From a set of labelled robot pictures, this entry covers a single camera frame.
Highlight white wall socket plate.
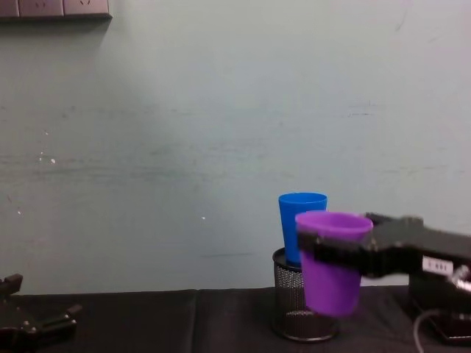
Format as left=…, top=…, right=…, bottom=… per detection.
left=63, top=0, right=110, bottom=15
left=18, top=0, right=64, bottom=18
left=0, top=0, right=20, bottom=18

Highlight black mesh holder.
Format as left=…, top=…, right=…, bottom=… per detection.
left=272, top=248, right=338, bottom=343

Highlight black wall ledge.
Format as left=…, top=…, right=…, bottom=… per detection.
left=0, top=13, right=113, bottom=25

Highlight purple plastic cup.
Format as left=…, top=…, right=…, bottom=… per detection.
left=294, top=211, right=375, bottom=318

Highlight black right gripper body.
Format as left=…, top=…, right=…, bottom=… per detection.
left=362, top=215, right=471, bottom=279

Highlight black box device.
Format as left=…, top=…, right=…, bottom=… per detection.
left=407, top=272, right=471, bottom=346

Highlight silver cable plug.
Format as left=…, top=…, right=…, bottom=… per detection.
left=453, top=265, right=471, bottom=292

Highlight grey cable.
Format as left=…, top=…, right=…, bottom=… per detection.
left=414, top=310, right=445, bottom=353

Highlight black table cloth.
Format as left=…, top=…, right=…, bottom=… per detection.
left=0, top=285, right=471, bottom=353

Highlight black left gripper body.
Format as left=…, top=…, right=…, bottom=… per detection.
left=0, top=293, right=46, bottom=349

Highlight blue plastic cup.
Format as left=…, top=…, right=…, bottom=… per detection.
left=278, top=192, right=328, bottom=266

